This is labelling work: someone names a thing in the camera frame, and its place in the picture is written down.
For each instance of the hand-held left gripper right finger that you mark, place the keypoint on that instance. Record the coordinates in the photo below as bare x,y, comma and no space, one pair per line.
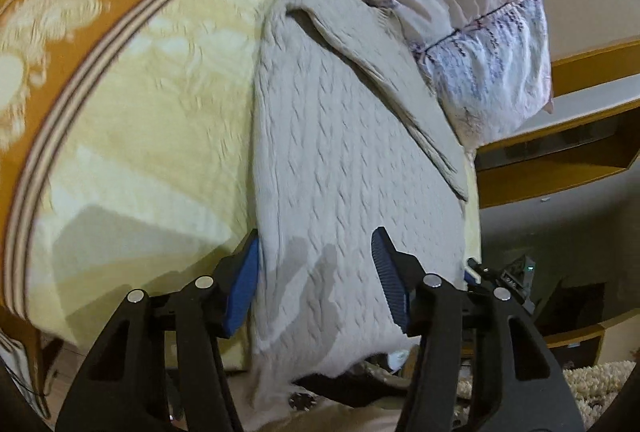
391,284

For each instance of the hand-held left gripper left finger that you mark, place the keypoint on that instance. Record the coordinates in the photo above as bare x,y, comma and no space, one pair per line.
244,284

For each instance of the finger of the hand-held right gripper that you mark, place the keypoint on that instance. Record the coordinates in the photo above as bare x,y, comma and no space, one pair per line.
480,274

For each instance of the wooden bedside cabinet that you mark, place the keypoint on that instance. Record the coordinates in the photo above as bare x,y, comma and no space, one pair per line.
575,343

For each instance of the wooden shelf unit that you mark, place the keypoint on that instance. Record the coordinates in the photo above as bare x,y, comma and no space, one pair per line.
550,182

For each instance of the dark cloth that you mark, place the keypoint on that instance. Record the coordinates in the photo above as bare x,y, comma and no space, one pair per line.
350,387

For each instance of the beige shaggy rug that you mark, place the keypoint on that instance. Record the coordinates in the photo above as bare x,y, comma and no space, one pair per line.
600,384

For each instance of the yellow patterned bed blanket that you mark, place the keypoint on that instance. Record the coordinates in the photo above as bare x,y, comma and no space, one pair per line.
150,136

